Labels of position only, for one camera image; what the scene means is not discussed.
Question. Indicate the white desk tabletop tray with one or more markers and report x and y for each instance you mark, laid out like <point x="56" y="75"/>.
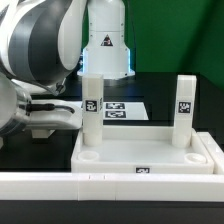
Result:
<point x="141" y="150"/>

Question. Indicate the white L-shaped obstacle wall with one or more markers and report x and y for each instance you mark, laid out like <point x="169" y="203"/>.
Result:
<point x="42" y="171"/>

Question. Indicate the white marker base plate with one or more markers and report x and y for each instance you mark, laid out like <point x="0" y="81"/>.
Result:
<point x="115" y="110"/>

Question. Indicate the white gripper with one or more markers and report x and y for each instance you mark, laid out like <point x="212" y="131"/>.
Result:
<point x="66" y="116"/>

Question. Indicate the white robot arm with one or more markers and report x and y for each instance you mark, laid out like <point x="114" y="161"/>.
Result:
<point x="41" y="43"/>

